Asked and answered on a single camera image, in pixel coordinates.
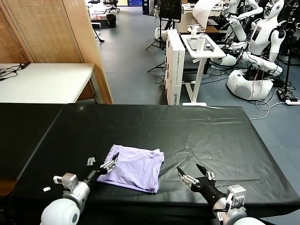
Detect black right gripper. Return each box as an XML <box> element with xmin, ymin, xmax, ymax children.
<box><xmin>177</xmin><ymin>163</ymin><xmax>227</xmax><ymax>205</ymax></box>

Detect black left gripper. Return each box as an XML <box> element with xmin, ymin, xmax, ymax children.
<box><xmin>84</xmin><ymin>151</ymin><xmax>120</xmax><ymax>186</ymax></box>

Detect light purple t-shirt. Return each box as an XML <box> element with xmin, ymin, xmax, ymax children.
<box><xmin>97</xmin><ymin>144</ymin><xmax>165</xmax><ymax>194</ymax></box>

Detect round white robot base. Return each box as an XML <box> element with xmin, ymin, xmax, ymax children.
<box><xmin>153</xmin><ymin>27</ymin><xmax>168</xmax><ymax>40</ymax></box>

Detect large black table cover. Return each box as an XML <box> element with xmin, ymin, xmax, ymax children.
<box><xmin>9</xmin><ymin>103</ymin><xmax>300</xmax><ymax>220</ymax></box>

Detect white rectangular table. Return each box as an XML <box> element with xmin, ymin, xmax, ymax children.
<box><xmin>0</xmin><ymin>63</ymin><xmax>97</xmax><ymax>104</ymax></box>

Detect tall white cardboard box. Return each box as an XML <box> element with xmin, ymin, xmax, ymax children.
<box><xmin>164</xmin><ymin>29</ymin><xmax>186</xmax><ymax>105</ymax></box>

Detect black monitor stand legs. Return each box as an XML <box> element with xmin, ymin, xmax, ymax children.
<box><xmin>147</xmin><ymin>60</ymin><xmax>167</xmax><ymax>85</ymax></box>

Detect white standing desk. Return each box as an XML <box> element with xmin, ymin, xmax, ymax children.
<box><xmin>180</xmin><ymin>34</ymin><xmax>227</xmax><ymax>106</ymax></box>

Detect white thermos bottle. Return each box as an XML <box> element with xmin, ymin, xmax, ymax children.
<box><xmin>196</xmin><ymin>33</ymin><xmax>207</xmax><ymax>54</ymax></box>

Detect grey tablet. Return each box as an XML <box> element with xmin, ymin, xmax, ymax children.
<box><xmin>186</xmin><ymin>37</ymin><xmax>200</xmax><ymax>51</ymax></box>

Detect black tripod stand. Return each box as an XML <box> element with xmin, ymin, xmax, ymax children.
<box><xmin>145</xmin><ymin>14</ymin><xmax>166</xmax><ymax>51</ymax></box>

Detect black trash bin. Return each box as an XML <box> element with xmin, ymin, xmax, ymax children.
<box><xmin>105</xmin><ymin>14</ymin><xmax>117</xmax><ymax>29</ymax></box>

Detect wooden folding screen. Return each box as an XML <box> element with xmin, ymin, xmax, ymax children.
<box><xmin>0</xmin><ymin>0</ymin><xmax>114</xmax><ymax>104</ymax></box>

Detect small white desk gadget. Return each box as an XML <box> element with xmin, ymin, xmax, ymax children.
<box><xmin>187</xmin><ymin>23</ymin><xmax>207</xmax><ymax>37</ymax></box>

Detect brown wooden desk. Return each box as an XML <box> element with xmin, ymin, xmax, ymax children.
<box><xmin>175</xmin><ymin>20</ymin><xmax>227</xmax><ymax>36</ymax></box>

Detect tall black tripod pole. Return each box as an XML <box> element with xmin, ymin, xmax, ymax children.
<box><xmin>280</xmin><ymin>21</ymin><xmax>297</xmax><ymax>94</ymax></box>

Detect black office chair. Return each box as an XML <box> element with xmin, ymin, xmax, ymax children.
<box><xmin>103</xmin><ymin>0</ymin><xmax>120</xmax><ymax>14</ymax></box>

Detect white humanoid robot with base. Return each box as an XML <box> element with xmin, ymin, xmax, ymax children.
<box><xmin>226</xmin><ymin>0</ymin><xmax>286</xmax><ymax>101</ymax></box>

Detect dark grey cabinet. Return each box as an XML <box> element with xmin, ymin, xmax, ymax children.
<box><xmin>142</xmin><ymin>0</ymin><xmax>155</xmax><ymax>15</ymax></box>

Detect large curved white sheet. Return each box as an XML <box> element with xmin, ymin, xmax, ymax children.
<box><xmin>192</xmin><ymin>0</ymin><xmax>220</xmax><ymax>30</ymax></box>

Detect black monitor screen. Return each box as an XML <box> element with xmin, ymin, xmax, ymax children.
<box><xmin>159</xmin><ymin>0</ymin><xmax>182</xmax><ymax>24</ymax></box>

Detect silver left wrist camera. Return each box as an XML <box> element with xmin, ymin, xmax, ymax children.
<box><xmin>53</xmin><ymin>172</ymin><xmax>78</xmax><ymax>192</ymax></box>

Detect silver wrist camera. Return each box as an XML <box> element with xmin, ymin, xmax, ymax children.
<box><xmin>226</xmin><ymin>184</ymin><xmax>248</xmax><ymax>209</ymax></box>
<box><xmin>53</xmin><ymin>172</ymin><xmax>78</xmax><ymax>192</ymax></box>

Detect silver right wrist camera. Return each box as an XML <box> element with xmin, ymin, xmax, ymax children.
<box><xmin>226</xmin><ymin>184</ymin><xmax>248</xmax><ymax>209</ymax></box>

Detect white floor cable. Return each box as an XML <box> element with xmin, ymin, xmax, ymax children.
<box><xmin>249</xmin><ymin>99</ymin><xmax>288</xmax><ymax>120</ymax></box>

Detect black cables bundle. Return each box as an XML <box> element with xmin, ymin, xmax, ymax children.
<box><xmin>0</xmin><ymin>63</ymin><xmax>24</xmax><ymax>82</ymax></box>

